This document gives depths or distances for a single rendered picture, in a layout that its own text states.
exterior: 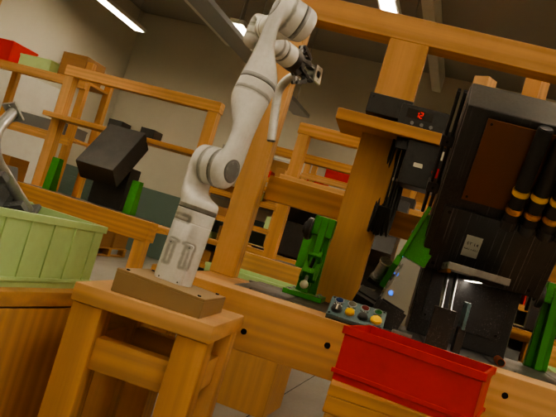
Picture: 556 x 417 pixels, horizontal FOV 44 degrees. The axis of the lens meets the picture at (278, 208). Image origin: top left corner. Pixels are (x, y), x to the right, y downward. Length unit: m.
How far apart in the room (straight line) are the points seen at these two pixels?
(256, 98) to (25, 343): 0.77
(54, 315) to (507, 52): 1.69
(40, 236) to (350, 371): 0.76
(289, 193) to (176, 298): 1.11
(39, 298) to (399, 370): 0.82
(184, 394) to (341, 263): 1.05
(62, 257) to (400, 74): 1.34
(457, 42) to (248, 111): 1.10
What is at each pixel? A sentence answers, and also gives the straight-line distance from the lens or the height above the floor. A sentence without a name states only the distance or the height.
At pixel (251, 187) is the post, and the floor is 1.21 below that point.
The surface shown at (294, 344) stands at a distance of 1.80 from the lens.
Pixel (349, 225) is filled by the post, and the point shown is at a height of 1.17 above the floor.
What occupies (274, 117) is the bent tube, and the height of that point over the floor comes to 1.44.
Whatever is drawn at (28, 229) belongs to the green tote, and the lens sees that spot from 1.61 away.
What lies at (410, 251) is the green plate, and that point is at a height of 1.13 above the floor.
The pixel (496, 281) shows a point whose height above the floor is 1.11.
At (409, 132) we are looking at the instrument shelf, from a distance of 2.30.
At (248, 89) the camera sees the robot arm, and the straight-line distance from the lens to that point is 1.62.
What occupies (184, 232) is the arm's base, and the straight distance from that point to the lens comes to 1.57.
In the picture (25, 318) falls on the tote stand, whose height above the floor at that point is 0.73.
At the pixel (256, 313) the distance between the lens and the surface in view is 1.81.
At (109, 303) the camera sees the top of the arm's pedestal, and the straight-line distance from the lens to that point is 1.50.
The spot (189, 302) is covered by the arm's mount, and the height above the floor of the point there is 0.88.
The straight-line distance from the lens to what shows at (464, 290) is 2.18.
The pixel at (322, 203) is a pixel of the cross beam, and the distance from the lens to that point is 2.49.
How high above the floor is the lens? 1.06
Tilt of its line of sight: 2 degrees up
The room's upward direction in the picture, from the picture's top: 17 degrees clockwise
